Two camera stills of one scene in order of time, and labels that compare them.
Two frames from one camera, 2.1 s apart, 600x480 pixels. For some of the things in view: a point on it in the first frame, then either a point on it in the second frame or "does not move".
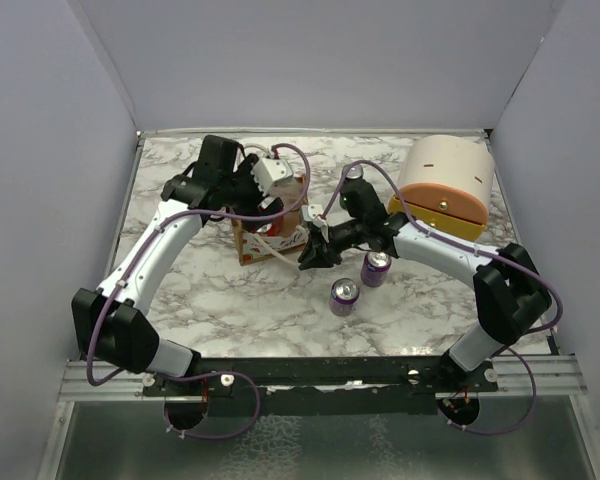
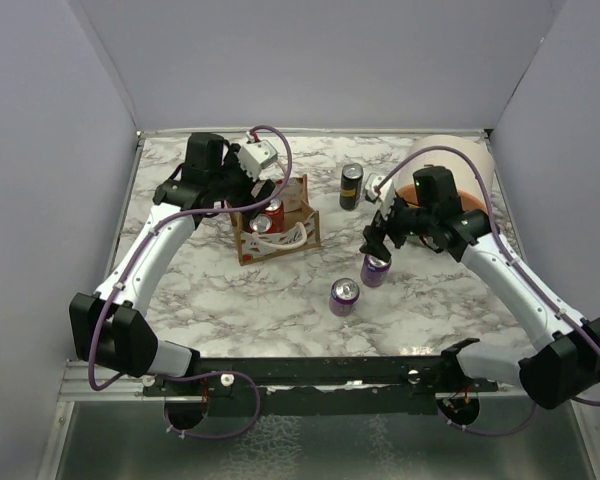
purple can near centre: (342, 297) does not move
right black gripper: (318, 252) -> (374, 245)
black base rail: (324, 384) does not move
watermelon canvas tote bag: (253, 246) does not move
